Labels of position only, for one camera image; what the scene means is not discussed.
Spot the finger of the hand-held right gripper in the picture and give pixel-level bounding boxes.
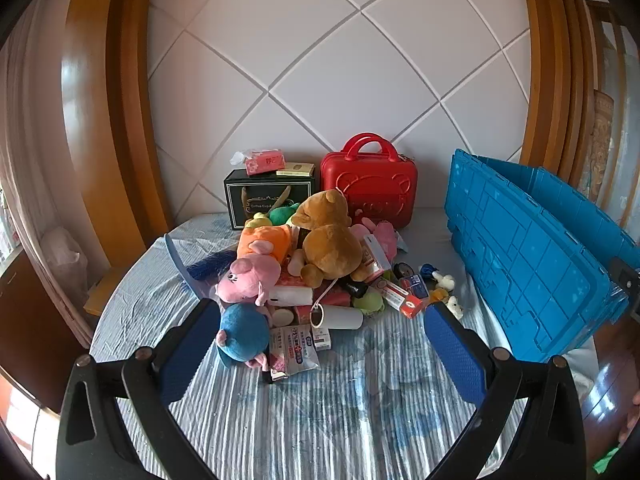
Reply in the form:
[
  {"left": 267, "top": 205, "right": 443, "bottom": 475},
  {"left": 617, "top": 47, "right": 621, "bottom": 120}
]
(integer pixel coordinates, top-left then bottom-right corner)
[{"left": 609, "top": 257, "right": 640, "bottom": 318}]

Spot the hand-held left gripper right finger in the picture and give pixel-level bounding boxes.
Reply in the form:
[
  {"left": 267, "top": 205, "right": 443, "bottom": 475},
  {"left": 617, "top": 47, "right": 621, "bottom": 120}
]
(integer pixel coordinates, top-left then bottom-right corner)
[{"left": 422, "top": 302, "right": 587, "bottom": 480}]

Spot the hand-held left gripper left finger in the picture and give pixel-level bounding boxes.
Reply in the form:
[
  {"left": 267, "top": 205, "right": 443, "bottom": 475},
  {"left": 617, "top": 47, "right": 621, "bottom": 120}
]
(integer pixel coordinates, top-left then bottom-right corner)
[{"left": 56, "top": 299, "right": 222, "bottom": 480}]

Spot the blue plush toy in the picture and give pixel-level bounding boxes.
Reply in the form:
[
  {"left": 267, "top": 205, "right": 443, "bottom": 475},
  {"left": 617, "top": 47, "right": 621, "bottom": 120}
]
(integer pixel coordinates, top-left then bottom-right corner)
[{"left": 216, "top": 302, "right": 273, "bottom": 372}]

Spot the pink pig plush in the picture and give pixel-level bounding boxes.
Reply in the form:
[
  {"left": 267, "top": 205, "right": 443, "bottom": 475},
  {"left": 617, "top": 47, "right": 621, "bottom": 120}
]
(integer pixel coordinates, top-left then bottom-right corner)
[{"left": 216, "top": 255, "right": 282, "bottom": 307}]

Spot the blue plastic crate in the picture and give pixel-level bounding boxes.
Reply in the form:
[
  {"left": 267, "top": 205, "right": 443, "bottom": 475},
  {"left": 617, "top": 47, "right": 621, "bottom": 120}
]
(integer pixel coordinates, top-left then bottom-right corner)
[{"left": 444, "top": 148, "right": 640, "bottom": 363}]

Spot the light green ball plush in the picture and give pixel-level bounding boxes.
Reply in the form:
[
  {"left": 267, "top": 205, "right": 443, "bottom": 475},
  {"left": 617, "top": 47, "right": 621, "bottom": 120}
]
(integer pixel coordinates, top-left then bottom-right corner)
[{"left": 351, "top": 292, "right": 385, "bottom": 317}]

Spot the wet wipes packet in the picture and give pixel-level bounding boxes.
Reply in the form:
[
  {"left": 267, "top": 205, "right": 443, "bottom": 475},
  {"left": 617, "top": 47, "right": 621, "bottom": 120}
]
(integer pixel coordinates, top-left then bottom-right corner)
[{"left": 270, "top": 324, "right": 321, "bottom": 376}]

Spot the white paper roll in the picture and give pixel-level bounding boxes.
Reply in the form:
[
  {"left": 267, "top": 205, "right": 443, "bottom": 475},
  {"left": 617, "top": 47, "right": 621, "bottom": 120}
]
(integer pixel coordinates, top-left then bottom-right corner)
[{"left": 310, "top": 304, "right": 364, "bottom": 332}]

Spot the orange plush toy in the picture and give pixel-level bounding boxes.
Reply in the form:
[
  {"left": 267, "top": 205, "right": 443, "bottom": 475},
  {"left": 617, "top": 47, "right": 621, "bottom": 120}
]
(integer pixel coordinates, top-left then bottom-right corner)
[{"left": 236, "top": 224, "right": 293, "bottom": 262}]

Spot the brown teddy bear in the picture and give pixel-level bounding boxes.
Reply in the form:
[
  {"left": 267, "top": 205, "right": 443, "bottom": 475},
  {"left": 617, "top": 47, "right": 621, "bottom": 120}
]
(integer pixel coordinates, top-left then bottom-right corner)
[{"left": 290, "top": 189, "right": 365, "bottom": 288}]

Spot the red white long box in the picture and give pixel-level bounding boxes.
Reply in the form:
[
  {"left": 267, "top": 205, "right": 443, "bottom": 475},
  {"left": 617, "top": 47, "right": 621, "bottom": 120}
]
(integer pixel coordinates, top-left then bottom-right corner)
[{"left": 376, "top": 279, "right": 430, "bottom": 320}]

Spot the blue card packet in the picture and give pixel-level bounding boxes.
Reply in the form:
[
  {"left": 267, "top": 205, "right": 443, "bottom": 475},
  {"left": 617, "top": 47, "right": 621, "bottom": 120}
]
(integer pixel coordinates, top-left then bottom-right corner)
[{"left": 401, "top": 275, "right": 430, "bottom": 298}]

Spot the blue fluffy duster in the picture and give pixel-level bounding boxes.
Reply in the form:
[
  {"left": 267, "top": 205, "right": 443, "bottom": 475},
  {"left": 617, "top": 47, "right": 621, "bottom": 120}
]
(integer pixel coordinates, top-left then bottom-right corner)
[{"left": 163, "top": 234, "right": 237, "bottom": 306}]

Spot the light wooden board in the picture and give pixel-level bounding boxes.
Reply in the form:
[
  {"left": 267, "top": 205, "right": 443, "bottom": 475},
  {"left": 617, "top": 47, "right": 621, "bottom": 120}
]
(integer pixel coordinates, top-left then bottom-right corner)
[{"left": 82, "top": 265, "right": 126, "bottom": 317}]

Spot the white bottle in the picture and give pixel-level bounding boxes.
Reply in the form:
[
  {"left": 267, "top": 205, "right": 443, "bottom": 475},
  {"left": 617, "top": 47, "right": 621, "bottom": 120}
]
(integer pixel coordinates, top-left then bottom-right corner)
[{"left": 272, "top": 285, "right": 315, "bottom": 307}]

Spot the carved wooden panel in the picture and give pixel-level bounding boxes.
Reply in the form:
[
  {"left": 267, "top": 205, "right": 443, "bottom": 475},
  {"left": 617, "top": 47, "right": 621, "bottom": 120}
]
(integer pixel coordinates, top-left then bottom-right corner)
[{"left": 592, "top": 89, "right": 617, "bottom": 213}]

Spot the white red medicine box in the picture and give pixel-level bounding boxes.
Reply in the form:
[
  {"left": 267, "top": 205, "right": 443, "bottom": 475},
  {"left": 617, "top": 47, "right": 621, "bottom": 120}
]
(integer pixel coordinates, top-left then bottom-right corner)
[{"left": 361, "top": 235, "right": 393, "bottom": 282}]

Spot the pink bunny plush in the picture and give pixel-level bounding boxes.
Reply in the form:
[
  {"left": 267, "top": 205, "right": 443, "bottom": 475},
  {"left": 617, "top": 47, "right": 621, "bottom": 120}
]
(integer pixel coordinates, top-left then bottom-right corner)
[{"left": 350, "top": 217, "right": 408, "bottom": 261}]

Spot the striped blue bedsheet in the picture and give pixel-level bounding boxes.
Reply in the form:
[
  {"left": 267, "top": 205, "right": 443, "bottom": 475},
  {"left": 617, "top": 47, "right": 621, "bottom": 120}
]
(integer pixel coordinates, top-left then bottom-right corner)
[{"left": 87, "top": 207, "right": 601, "bottom": 480}]

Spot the dark wooden cabinet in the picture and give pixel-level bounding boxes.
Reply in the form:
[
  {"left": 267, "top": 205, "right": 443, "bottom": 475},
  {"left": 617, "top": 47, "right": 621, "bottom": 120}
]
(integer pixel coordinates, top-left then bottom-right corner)
[{"left": 0, "top": 250, "right": 98, "bottom": 413}]

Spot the green plush toy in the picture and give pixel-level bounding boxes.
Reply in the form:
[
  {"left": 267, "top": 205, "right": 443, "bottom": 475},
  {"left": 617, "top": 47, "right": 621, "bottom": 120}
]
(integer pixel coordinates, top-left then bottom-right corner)
[{"left": 267, "top": 202, "right": 302, "bottom": 226}]

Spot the dark green gift box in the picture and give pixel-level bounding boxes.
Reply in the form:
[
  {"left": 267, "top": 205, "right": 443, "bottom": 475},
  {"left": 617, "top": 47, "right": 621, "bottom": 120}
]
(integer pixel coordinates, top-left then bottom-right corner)
[{"left": 223, "top": 162, "right": 317, "bottom": 231}]

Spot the green cloth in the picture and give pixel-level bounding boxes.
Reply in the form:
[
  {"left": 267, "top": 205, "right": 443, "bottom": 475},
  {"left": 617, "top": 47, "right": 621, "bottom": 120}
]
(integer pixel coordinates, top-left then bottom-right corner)
[{"left": 592, "top": 447, "right": 622, "bottom": 475}]

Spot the red hard-shell suitcase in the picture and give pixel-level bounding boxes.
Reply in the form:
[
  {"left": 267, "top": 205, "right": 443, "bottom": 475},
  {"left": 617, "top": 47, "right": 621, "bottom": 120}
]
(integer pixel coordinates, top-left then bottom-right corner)
[{"left": 320, "top": 132, "right": 419, "bottom": 228}]

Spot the pink tissue packet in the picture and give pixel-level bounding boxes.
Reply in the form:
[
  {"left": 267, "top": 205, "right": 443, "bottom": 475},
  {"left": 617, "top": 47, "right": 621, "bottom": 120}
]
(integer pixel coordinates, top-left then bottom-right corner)
[{"left": 230, "top": 148, "right": 287, "bottom": 177}]

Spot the sheer curtain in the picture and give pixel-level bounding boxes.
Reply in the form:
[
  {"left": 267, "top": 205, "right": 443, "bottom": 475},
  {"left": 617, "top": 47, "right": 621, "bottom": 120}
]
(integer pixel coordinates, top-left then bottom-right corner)
[{"left": 0, "top": 0, "right": 91, "bottom": 281}]

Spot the white padded wooden headboard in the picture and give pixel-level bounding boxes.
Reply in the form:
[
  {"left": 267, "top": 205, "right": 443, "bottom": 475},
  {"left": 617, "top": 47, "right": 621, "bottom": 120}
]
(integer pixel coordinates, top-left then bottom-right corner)
[{"left": 60, "top": 0, "right": 591, "bottom": 221}]

